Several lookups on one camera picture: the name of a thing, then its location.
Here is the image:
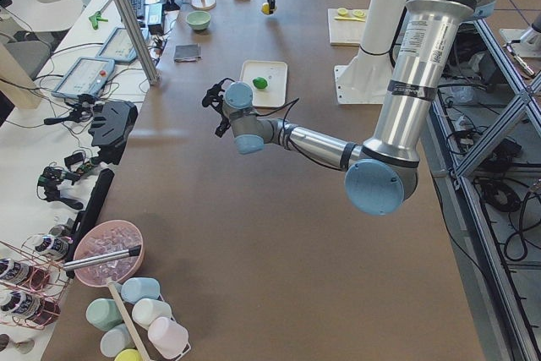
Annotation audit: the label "yellow lemon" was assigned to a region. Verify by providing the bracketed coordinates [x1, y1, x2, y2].
[261, 3, 272, 15]

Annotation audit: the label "green lime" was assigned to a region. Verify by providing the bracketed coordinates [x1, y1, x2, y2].
[252, 76, 268, 90]

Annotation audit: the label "cream rabbit tray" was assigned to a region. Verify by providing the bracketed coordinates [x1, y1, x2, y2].
[240, 60, 288, 108]

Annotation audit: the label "folded grey cloth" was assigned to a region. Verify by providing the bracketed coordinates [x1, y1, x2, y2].
[173, 44, 201, 63]

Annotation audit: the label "light green bowl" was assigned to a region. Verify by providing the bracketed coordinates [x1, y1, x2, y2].
[185, 10, 211, 31]

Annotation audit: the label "lemon slice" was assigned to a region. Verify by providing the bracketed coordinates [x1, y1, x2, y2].
[352, 9, 366, 19]
[336, 8, 348, 17]

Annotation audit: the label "wooden cutting board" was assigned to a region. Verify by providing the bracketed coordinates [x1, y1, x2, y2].
[327, 8, 368, 46]

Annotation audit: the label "yellow knife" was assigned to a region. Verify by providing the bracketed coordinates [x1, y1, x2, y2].
[333, 15, 366, 22]

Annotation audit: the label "teach pendant tablet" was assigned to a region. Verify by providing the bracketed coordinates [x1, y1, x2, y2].
[96, 27, 137, 64]
[52, 57, 116, 99]

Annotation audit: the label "green clamp tool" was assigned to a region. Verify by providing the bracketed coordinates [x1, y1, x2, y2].
[88, 10, 108, 30]

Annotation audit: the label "metal ice tongs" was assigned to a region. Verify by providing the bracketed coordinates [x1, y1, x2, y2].
[63, 245, 143, 271]

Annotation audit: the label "pink bowl with ice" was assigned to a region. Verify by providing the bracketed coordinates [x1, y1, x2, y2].
[74, 220, 145, 287]

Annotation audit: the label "light blue cup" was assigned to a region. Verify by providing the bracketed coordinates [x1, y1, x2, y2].
[121, 277, 161, 304]

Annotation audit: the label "white cup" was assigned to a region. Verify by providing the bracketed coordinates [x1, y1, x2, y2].
[132, 298, 172, 330]

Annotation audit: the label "mint green cup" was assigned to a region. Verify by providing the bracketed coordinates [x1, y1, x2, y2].
[85, 298, 123, 331]

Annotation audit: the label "pink cup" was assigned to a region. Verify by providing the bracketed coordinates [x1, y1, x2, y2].
[147, 316, 189, 359]

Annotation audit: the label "grey blue cup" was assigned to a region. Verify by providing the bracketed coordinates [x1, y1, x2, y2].
[100, 324, 135, 358]

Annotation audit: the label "yellow cup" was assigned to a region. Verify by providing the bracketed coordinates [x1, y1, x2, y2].
[114, 348, 143, 361]

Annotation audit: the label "aluminium frame post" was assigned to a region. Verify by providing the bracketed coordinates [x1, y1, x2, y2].
[113, 0, 159, 85]

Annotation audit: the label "black plastic bracket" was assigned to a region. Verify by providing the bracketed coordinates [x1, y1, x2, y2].
[88, 101, 138, 166]

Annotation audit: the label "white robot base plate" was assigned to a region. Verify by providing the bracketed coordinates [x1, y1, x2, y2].
[334, 47, 392, 104]

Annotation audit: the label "copper wire bottle rack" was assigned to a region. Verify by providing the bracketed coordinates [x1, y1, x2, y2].
[1, 234, 69, 330]

